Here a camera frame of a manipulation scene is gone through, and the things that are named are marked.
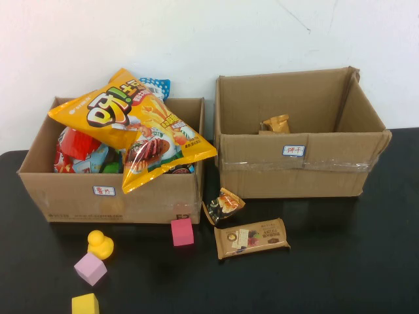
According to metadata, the brown biscuit packet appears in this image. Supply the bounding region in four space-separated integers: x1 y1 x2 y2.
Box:
213 217 291 261

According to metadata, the low cardboard box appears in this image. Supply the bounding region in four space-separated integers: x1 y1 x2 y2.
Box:
16 96 206 226

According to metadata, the green snack packet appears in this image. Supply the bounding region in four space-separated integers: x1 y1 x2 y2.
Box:
100 156 124 174

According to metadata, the yellow foam cube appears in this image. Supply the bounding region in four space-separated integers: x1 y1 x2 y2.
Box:
71 293 100 314

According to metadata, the light blue snack bag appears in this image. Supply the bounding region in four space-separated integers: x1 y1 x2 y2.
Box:
70 143 111 174

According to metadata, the red white snack bag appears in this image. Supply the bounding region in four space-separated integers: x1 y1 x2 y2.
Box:
53 126 101 174

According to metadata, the large yellow chips bag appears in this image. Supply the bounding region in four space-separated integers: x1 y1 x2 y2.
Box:
47 67 218 195

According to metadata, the blue white dotted snack bag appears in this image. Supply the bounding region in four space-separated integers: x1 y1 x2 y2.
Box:
137 77 172 101

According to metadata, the yellow rubber duck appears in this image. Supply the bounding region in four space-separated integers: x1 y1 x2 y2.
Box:
86 230 115 261

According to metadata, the dark snack bag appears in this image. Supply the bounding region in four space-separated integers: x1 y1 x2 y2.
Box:
162 163 196 175

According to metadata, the light pink foam cube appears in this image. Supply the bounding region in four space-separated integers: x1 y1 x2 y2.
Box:
73 252 108 287

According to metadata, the golden snack packet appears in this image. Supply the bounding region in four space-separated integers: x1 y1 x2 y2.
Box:
260 114 291 134

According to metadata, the tall cardboard box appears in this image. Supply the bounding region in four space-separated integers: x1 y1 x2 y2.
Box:
213 66 393 200

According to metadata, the magenta foam cube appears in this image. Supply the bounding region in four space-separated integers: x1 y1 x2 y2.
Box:
170 218 195 247

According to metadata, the black orange snack packet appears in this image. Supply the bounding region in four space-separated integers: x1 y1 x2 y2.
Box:
202 187 246 226

